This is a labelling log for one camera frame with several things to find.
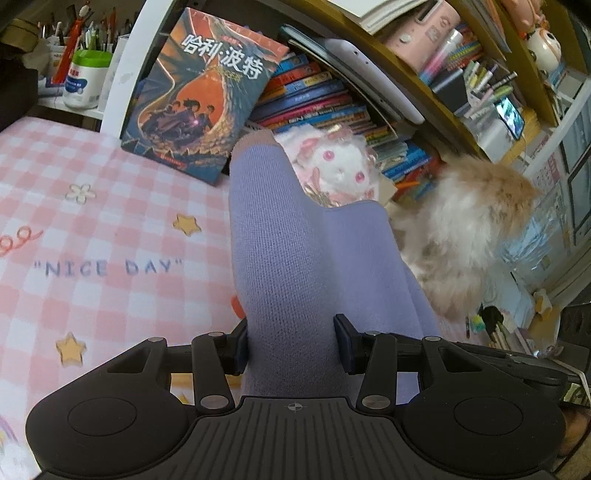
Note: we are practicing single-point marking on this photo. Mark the white pink plush bunny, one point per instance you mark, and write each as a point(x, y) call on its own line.
point(341, 168)

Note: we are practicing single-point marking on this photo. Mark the smartphone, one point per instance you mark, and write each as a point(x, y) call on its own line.
point(511, 116)

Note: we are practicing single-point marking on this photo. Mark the white shelf post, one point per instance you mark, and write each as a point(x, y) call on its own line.
point(134, 60)

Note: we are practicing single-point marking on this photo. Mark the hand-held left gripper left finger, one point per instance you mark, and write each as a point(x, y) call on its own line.
point(241, 347)

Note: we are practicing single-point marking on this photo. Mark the bunch of pens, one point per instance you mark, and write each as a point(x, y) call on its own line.
point(99, 30)

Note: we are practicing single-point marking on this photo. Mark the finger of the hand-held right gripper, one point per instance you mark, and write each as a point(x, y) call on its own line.
point(531, 371)

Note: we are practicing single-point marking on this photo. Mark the purple and tan sweater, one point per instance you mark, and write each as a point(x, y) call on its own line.
point(286, 258)

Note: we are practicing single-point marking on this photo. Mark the blue orange fantasy book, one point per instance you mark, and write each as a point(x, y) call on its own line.
point(198, 97)

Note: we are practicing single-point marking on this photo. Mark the red tassel ornament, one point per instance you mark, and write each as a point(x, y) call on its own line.
point(69, 46)

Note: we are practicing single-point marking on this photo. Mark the pastel marker pens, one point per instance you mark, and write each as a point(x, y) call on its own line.
point(466, 60)

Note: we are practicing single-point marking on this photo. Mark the white carton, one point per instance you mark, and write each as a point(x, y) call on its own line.
point(113, 74)

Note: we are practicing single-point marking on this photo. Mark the white canister green lid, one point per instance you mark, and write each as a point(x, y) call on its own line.
point(87, 81)

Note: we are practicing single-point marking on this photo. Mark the pink instant camera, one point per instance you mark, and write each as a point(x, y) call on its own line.
point(420, 30)

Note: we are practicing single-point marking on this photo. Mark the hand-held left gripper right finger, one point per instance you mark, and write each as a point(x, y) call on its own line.
point(344, 346)

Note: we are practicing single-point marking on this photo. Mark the white tablet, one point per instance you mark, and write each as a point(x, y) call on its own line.
point(369, 74)

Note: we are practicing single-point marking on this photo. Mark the row of colourful books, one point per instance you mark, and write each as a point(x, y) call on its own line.
point(323, 101)

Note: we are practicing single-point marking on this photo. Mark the fluffy cream cat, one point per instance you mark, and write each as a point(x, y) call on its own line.
point(461, 221)

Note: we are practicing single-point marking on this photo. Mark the wooden shelf board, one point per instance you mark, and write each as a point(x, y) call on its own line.
point(415, 83)

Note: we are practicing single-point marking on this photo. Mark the stack of paper notebooks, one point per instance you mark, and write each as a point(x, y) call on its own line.
point(378, 11)

